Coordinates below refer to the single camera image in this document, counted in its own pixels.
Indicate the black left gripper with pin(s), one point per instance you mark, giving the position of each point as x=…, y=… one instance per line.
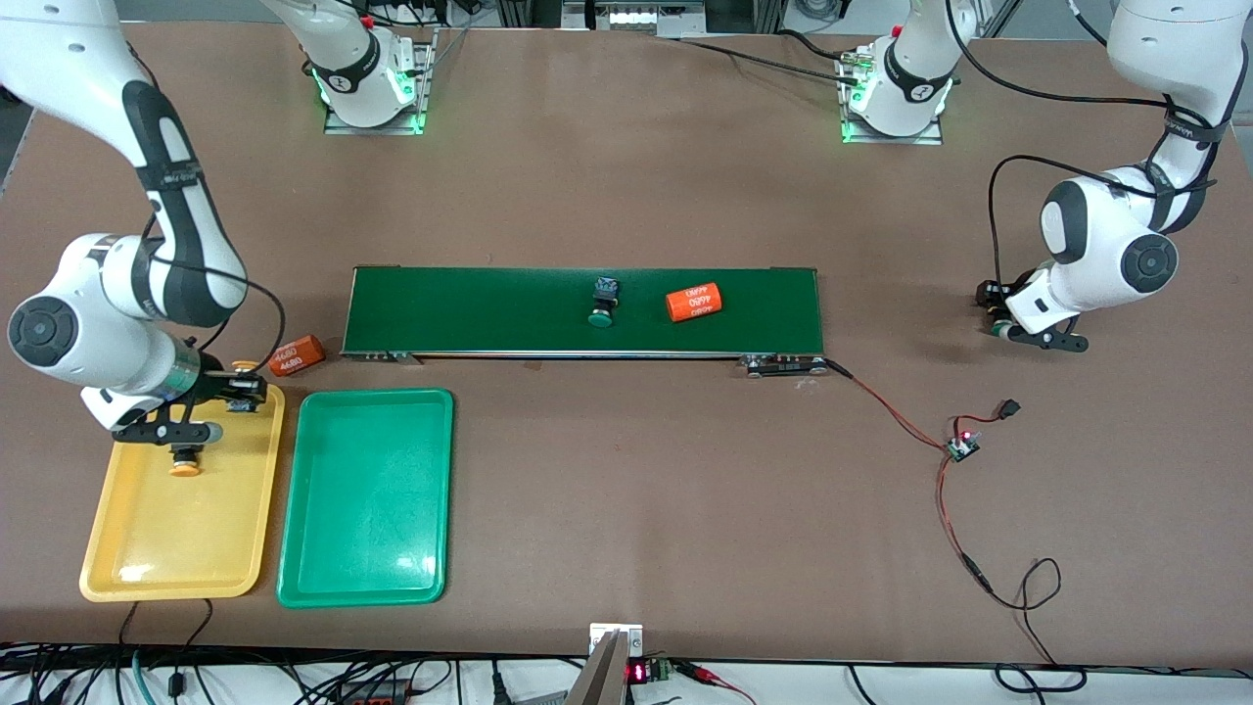
x=991, y=293

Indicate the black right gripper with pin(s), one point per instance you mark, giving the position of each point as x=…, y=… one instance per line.
x=220, y=383

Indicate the orange 4680 cylinder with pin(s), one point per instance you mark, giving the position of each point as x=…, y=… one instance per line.
x=297, y=356
x=695, y=302

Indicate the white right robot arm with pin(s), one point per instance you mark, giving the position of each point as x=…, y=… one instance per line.
x=59, y=59

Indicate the small green controller board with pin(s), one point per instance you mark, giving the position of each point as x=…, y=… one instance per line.
x=961, y=448

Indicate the yellow plastic tray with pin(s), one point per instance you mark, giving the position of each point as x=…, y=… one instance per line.
x=181, y=529

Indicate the green plastic tray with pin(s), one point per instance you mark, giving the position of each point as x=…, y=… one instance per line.
x=367, y=499

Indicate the green conveyor belt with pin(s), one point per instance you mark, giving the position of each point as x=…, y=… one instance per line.
x=470, y=308

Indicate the red black power lead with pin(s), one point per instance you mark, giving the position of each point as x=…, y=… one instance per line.
x=975, y=573

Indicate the black red power strip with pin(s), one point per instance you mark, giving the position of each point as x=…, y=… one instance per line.
x=377, y=695

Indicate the white light box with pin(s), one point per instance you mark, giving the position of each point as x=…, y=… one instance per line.
x=626, y=15

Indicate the red alligator clip lead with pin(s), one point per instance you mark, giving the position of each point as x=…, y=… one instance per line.
x=707, y=674

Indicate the red digit display module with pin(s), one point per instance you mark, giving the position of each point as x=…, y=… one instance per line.
x=638, y=672

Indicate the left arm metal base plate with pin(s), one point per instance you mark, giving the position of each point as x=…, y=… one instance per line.
x=930, y=138

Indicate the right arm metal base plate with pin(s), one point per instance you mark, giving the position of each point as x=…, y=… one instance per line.
x=343, y=129

